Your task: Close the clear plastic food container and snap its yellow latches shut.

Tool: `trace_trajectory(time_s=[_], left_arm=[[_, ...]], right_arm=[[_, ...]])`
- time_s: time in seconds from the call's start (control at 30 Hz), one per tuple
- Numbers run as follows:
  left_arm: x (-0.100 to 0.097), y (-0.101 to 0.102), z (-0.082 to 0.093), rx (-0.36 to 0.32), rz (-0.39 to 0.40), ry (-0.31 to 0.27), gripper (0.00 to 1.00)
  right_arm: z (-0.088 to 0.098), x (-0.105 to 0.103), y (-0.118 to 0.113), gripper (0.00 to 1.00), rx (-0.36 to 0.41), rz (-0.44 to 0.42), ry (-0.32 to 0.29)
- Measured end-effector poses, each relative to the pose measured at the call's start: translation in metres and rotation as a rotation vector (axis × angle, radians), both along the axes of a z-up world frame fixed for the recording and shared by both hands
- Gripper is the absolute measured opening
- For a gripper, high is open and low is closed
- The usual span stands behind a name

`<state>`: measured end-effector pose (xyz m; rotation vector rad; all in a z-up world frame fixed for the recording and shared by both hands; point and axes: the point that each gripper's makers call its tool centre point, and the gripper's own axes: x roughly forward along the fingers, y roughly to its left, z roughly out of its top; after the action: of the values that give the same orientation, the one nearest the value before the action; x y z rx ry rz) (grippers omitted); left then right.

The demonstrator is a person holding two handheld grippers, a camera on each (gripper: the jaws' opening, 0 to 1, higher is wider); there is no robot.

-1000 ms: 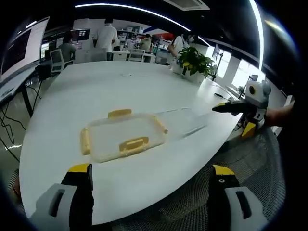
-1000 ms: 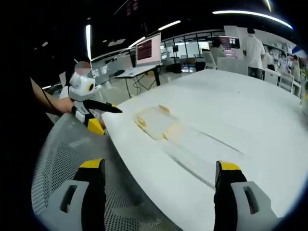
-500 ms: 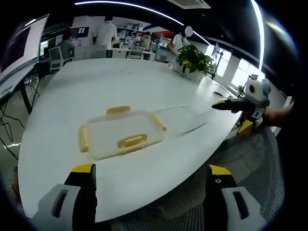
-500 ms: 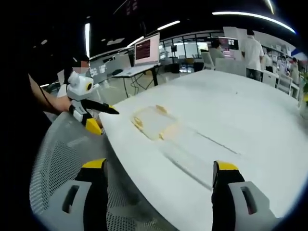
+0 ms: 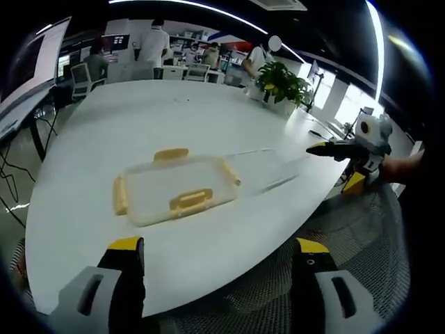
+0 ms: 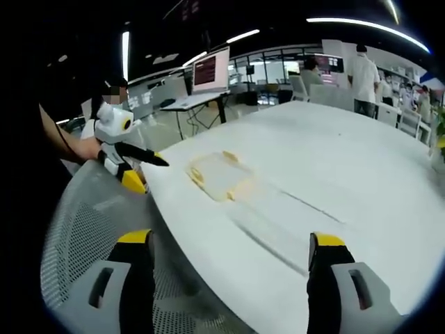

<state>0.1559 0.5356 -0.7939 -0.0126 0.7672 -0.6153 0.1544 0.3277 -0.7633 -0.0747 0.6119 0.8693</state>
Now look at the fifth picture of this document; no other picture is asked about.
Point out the small bright monitor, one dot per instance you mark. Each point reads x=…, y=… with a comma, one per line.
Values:
x=63, y=67

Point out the green potted plant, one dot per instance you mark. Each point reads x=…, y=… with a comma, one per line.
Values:
x=281, y=81

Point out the ceiling light strip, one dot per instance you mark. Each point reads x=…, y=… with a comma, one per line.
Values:
x=377, y=45

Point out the grey mesh office chair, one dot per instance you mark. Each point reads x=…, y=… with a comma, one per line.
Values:
x=347, y=226

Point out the clear lid with yellow buckles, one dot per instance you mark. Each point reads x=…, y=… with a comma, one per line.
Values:
x=174, y=188

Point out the black pen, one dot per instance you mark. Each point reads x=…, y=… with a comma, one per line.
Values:
x=318, y=133

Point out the large wall screen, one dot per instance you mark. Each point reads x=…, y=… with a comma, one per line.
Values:
x=31, y=59

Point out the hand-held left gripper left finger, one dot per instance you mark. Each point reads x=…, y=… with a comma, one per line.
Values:
x=104, y=278

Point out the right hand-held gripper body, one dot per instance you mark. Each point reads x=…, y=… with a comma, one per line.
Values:
x=373, y=134

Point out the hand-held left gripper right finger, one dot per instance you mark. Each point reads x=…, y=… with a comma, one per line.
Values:
x=313, y=278

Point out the white plant pot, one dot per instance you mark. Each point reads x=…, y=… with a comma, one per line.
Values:
x=283, y=108

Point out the dark computer monitor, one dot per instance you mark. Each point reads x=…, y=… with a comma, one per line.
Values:
x=116, y=43

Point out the side desk with black legs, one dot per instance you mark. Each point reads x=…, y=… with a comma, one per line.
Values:
x=21, y=118

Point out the clear plastic container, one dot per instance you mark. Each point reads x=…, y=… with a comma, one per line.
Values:
x=264, y=170

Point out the white office chair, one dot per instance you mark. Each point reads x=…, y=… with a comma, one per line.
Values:
x=197, y=73
x=81, y=80
x=174, y=72

